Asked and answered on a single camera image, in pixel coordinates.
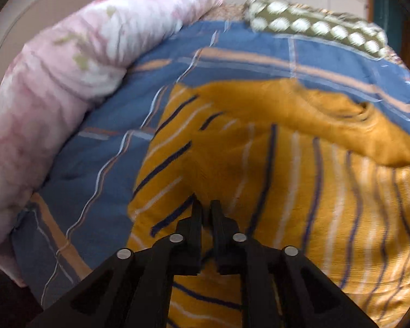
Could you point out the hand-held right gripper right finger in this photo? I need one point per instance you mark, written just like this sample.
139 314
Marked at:
218 222

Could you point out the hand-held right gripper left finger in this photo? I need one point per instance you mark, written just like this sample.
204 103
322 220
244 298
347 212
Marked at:
195 222

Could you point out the yellow striped garment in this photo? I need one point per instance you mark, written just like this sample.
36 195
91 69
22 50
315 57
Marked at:
293 184

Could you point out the blue plaid bedsheet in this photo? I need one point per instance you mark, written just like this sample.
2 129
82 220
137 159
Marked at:
99 164

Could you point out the pink floral blanket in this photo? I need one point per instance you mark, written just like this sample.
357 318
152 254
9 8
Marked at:
44 99

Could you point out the green white patterned pillow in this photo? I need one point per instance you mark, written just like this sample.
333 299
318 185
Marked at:
314 24

